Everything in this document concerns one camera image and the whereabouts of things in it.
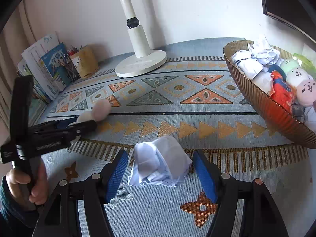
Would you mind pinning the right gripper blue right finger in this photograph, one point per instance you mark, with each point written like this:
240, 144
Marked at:
260, 217

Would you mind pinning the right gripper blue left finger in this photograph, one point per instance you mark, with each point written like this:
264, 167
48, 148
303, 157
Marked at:
60, 216

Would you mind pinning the white paper ball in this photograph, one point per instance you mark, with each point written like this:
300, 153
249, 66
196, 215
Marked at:
159, 162

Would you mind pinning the gold ribbed bowl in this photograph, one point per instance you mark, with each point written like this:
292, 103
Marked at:
273, 113

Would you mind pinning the red fries plush toy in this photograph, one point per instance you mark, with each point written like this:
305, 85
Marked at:
282, 93

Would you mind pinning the three-tier dango plush toy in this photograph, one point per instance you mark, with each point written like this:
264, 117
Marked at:
300, 80

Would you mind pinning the printed paper ball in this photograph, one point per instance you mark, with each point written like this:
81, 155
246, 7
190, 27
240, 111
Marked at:
263, 52

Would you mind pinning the lined paper ball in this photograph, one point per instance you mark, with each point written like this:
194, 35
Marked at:
248, 65

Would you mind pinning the person's left hand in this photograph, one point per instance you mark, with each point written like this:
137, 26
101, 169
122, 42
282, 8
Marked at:
39, 192

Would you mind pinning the black mesh pen holder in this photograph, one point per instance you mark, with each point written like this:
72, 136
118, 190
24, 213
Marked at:
71, 70

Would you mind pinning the row of upright books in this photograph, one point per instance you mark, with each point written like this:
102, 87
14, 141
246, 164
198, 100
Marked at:
46, 61

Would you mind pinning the patterned woven table mat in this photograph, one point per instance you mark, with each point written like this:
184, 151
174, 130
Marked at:
194, 99

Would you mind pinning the tan cardboard pen cup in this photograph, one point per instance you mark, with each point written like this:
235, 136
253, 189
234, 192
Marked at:
85, 62

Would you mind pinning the white desk lamp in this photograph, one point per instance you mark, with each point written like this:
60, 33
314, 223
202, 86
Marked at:
144, 59

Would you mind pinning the green tissue box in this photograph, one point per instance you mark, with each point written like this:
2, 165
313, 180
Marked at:
305, 63

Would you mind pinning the black wall monitor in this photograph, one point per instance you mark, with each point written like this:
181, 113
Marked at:
298, 14

